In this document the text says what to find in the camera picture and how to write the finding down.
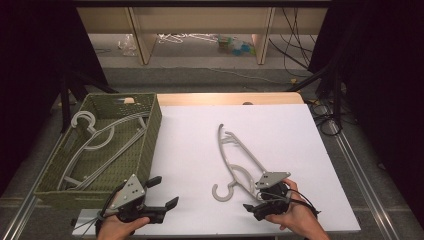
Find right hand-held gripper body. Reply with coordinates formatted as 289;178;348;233
255;171;292;218

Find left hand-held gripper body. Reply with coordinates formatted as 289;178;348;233
105;173;168;225

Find grey plastic clothes hanger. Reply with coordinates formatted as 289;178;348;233
211;123;268;203
57;110;151;192

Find green woven basket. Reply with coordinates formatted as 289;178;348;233
34;92;164;210

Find person's left hand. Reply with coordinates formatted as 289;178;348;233
96;214;151;240

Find person's right hand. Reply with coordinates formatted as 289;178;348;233
264;178;322;237

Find white table sheet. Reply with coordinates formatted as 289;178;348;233
71;103;362;237

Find wooden table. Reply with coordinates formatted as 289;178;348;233
156;92;305;108

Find black stand legs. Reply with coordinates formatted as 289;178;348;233
59;66;118;134
285;59;345;128

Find pile of coloured toys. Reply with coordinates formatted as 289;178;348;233
217;34;257;57

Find clear plastic bag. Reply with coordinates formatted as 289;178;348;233
117;33;138;57

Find black curtain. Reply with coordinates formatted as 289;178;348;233
308;0;424;228
0;0;109;198

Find pile of white hangers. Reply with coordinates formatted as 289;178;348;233
157;32;219;45

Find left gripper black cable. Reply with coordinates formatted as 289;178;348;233
70;188;121;236

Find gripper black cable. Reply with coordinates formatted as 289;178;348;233
70;188;121;236
273;188;323;218

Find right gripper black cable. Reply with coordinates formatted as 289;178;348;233
273;188;323;218

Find metal floor rail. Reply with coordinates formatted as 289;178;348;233
328;119;401;240
0;194;38;240

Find bundle of black cables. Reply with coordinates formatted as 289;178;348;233
268;8;322;72

